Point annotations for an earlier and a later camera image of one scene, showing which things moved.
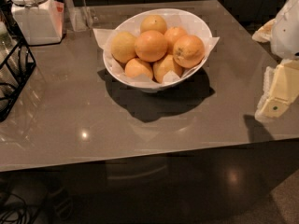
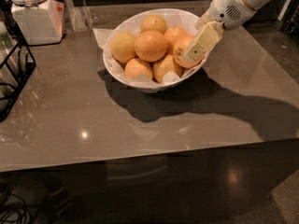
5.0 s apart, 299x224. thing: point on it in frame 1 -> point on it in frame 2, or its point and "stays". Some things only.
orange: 153,22 stays
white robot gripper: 286,35 -> 228,8
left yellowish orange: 122,47 stays
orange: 188,51 stays
